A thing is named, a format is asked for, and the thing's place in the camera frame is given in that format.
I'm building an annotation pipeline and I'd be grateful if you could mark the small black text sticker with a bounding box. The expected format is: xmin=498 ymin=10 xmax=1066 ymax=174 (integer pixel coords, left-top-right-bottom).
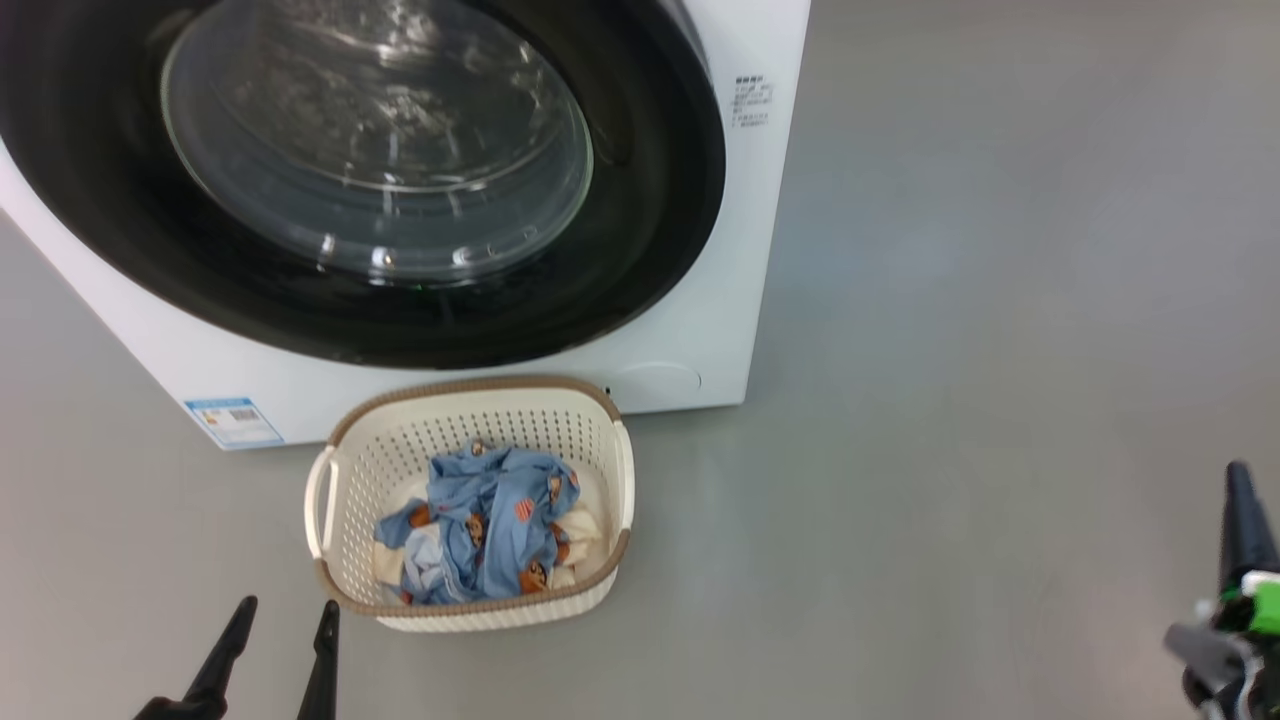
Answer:
xmin=730 ymin=75 xmax=776 ymax=129

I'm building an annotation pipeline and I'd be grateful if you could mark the blue energy label sticker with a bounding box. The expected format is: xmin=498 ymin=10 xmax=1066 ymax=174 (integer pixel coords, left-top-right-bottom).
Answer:
xmin=185 ymin=398 xmax=286 ymax=449

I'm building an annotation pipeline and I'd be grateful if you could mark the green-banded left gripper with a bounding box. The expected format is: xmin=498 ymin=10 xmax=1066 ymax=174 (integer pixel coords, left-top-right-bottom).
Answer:
xmin=135 ymin=596 xmax=341 ymax=720

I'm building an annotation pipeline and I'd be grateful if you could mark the blue bear-print garment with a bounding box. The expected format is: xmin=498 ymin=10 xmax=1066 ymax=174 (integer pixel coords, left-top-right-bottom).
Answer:
xmin=375 ymin=440 xmax=583 ymax=606

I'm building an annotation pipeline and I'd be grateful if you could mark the round black glass washer door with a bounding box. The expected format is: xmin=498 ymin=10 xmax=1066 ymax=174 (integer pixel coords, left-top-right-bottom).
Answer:
xmin=0 ymin=0 xmax=728 ymax=371

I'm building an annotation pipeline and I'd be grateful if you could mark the white front-load washing machine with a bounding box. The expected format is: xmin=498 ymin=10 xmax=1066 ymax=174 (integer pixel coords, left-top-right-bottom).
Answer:
xmin=0 ymin=0 xmax=813 ymax=451

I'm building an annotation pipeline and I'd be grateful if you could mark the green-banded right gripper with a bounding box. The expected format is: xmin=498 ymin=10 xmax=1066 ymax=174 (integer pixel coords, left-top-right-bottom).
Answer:
xmin=1185 ymin=460 xmax=1280 ymax=720

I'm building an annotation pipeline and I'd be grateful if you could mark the cream white garment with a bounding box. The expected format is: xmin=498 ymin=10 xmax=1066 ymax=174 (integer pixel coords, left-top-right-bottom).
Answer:
xmin=372 ymin=485 xmax=608 ymax=591

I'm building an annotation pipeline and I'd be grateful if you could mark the cream perforated laundry basket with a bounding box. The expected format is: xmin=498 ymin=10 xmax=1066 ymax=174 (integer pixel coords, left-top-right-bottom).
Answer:
xmin=304 ymin=376 xmax=636 ymax=633

